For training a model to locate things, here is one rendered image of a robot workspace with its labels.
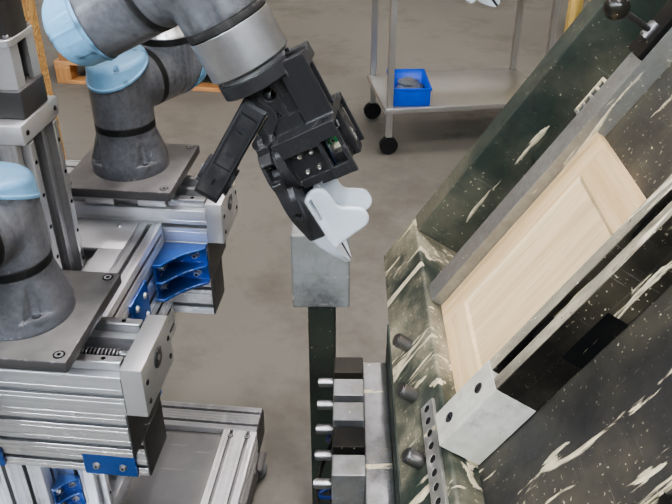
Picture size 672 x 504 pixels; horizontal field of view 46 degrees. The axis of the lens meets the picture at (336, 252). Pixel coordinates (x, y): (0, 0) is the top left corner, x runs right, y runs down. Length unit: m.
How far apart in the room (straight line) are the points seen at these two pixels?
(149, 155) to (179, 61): 0.20
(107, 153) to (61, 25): 0.85
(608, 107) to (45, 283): 0.88
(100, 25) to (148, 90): 0.84
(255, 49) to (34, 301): 0.63
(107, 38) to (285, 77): 0.16
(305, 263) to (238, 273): 1.56
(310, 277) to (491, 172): 0.42
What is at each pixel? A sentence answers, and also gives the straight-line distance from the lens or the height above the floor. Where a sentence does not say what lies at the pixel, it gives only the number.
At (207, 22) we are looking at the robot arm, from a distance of 0.67.
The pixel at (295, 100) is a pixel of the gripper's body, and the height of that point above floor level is 1.48.
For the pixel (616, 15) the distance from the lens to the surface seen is 1.22.
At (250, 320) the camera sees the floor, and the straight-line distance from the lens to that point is 2.88.
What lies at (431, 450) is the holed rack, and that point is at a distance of 1.18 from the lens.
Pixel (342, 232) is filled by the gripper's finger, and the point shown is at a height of 1.35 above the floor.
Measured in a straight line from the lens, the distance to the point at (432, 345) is 1.33.
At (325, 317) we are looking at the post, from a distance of 1.71.
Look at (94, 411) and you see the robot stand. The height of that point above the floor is 0.91.
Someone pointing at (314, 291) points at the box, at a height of 0.79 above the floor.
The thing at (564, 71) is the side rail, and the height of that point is 1.25.
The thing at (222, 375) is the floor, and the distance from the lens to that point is 2.66.
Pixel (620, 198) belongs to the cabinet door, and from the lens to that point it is 1.17.
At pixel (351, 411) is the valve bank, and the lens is 1.40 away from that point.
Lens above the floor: 1.73
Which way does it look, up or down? 32 degrees down
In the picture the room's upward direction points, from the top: straight up
